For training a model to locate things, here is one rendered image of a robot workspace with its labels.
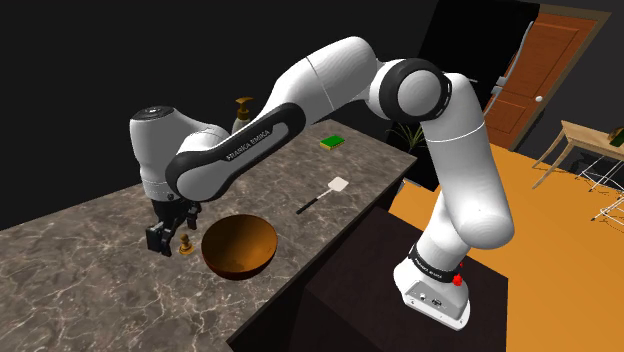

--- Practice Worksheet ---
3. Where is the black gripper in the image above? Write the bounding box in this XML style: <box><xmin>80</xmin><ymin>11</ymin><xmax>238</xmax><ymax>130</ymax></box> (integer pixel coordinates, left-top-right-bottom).
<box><xmin>145</xmin><ymin>197</ymin><xmax>203</xmax><ymax>258</ymax></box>

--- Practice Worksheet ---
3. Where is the brown wooden bowl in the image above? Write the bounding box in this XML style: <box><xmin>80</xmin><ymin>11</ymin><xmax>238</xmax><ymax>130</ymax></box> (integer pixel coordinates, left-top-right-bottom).
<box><xmin>200</xmin><ymin>214</ymin><xmax>280</xmax><ymax>282</ymax></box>

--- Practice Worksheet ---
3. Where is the soap dispenser with bronze pump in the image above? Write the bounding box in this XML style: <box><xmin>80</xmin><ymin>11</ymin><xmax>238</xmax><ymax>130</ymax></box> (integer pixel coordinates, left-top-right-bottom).
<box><xmin>230</xmin><ymin>96</ymin><xmax>255</xmax><ymax>135</ymax></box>

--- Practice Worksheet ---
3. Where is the green and yellow sponge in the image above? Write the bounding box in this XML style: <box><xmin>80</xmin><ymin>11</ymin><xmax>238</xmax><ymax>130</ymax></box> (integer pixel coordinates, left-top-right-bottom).
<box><xmin>319</xmin><ymin>134</ymin><xmax>347</xmax><ymax>151</ymax></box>

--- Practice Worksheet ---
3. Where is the dark robot stand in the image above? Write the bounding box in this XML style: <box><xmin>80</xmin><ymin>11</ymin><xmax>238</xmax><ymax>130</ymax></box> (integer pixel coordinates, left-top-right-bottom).
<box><xmin>289</xmin><ymin>206</ymin><xmax>510</xmax><ymax>352</ymax></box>

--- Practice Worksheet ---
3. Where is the green potted plant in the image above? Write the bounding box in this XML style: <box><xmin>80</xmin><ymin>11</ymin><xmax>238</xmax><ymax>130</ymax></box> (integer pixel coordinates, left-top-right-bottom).
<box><xmin>385</xmin><ymin>121</ymin><xmax>428</xmax><ymax>152</ymax></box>

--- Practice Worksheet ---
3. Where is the brown wooden door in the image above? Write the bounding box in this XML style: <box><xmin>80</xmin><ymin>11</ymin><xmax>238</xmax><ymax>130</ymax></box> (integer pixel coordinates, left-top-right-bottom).
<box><xmin>479</xmin><ymin>3</ymin><xmax>613</xmax><ymax>152</ymax></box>

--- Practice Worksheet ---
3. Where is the light wooden table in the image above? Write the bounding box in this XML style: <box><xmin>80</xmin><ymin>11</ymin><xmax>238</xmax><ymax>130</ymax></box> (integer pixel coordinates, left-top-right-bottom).
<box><xmin>530</xmin><ymin>119</ymin><xmax>624</xmax><ymax>191</ymax></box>

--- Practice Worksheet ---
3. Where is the white spatula with black handle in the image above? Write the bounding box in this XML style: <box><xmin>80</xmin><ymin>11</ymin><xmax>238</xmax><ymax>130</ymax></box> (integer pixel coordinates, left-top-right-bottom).
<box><xmin>295</xmin><ymin>176</ymin><xmax>350</xmax><ymax>216</ymax></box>

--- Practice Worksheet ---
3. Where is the white wire chair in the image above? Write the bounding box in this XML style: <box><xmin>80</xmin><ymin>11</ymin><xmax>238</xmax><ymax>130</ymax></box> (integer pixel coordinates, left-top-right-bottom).
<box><xmin>575</xmin><ymin>158</ymin><xmax>624</xmax><ymax>230</ymax></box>

